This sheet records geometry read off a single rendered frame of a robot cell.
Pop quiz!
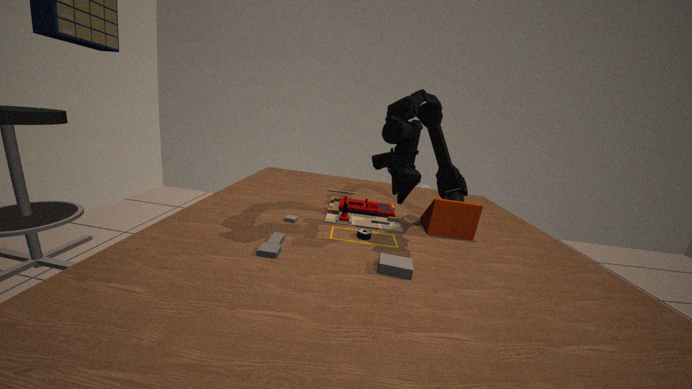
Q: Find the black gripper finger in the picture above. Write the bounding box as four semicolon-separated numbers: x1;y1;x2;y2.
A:
394;178;418;204
388;169;398;195

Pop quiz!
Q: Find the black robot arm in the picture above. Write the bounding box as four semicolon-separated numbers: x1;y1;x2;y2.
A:
372;89;468;202

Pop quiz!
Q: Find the black tyre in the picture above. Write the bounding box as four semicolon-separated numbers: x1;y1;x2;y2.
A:
357;229;372;240

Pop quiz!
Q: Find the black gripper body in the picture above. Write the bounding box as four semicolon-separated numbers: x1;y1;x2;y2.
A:
387;144;421;183

